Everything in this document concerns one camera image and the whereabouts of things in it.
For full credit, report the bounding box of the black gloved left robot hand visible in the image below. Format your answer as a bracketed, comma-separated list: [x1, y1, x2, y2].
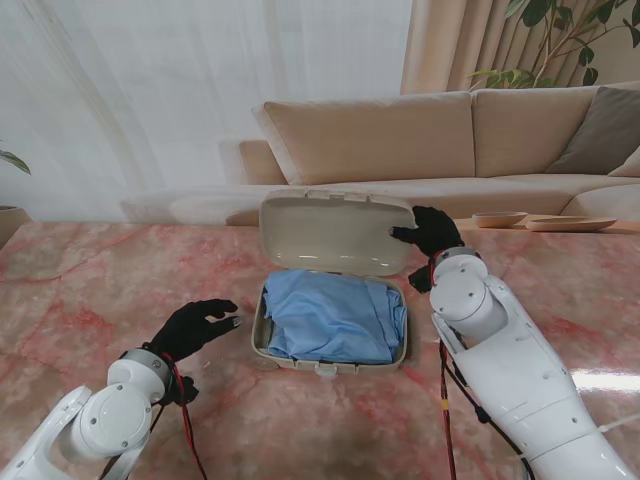
[147, 298, 245, 362]

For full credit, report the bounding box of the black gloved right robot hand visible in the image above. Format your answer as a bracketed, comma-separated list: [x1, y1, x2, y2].
[389, 204, 466, 260]

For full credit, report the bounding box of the beige hard-shell suitcase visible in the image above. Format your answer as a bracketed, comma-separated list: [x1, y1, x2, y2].
[249, 187, 415, 379]

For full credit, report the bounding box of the light blue button shirt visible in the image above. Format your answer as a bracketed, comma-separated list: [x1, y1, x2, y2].
[262, 269, 409, 366]

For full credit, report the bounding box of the round wooden bowl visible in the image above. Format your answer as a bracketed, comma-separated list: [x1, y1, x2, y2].
[472, 210, 530, 229]

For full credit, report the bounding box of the beige sectional sofa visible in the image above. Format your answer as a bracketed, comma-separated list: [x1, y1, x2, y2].
[122, 82, 640, 229]

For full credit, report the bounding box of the flat wooden tray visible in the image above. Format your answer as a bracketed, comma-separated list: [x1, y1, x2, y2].
[524, 215, 619, 233]

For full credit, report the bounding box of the beige pleated curtain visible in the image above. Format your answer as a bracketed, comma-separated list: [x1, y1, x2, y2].
[399, 0, 640, 97]

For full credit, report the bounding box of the grey sofa cushion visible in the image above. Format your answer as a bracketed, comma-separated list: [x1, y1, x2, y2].
[544, 85, 640, 175]

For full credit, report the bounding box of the cream sofa cushion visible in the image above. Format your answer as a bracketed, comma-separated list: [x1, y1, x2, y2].
[607, 148, 640, 177]

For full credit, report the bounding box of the beige plant pot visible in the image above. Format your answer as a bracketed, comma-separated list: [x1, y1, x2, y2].
[0, 204, 32, 251]

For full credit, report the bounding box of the tall green leafy plant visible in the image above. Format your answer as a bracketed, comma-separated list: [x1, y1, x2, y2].
[469, 0, 640, 91]

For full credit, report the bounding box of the white sheer curtain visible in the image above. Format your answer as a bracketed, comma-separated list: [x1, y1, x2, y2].
[0, 0, 416, 224]

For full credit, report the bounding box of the single green plant leaf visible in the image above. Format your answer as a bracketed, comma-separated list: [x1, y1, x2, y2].
[0, 148, 32, 175]

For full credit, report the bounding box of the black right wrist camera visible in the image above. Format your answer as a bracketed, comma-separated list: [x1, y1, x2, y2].
[408, 267, 434, 294]

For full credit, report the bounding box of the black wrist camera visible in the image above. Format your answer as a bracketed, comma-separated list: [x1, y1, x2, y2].
[172, 375, 199, 406]
[408, 267, 434, 294]

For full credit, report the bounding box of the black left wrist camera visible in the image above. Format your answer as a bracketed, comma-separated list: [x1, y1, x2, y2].
[172, 375, 199, 406]

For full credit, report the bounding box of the red left arm cable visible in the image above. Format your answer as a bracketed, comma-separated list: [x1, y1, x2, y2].
[159, 352, 209, 480]

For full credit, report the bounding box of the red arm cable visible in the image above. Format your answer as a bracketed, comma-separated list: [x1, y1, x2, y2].
[429, 252, 459, 480]
[159, 352, 209, 480]

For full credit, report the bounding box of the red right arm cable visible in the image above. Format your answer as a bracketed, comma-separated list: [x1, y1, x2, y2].
[429, 252, 459, 480]

